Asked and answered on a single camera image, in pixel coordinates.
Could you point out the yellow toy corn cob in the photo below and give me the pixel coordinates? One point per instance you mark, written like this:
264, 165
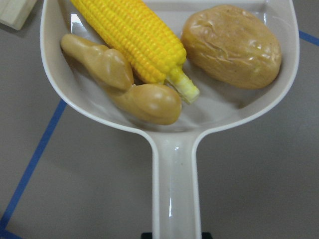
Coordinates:
153, 50

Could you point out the tan toy ginger root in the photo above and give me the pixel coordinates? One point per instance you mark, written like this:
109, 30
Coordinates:
154, 103

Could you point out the beige plastic dustpan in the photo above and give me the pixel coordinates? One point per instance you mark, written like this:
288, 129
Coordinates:
176, 213

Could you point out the brown toy potato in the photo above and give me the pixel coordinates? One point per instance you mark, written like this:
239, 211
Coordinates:
233, 46

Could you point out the bamboo cutting board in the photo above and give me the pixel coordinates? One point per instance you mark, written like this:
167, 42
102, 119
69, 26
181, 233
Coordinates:
13, 13

